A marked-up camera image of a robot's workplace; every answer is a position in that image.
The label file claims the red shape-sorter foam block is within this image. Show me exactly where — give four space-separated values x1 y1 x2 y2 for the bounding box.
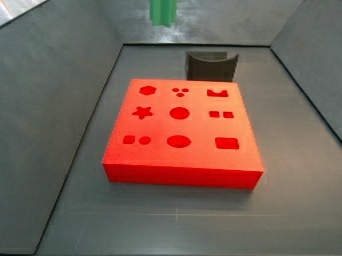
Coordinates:
103 79 265 189

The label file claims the green star-profile bar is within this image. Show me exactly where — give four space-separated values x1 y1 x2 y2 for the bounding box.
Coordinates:
150 0 178 27

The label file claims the dark curved fixture block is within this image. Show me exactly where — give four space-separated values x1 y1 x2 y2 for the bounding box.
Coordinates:
186 51 239 82

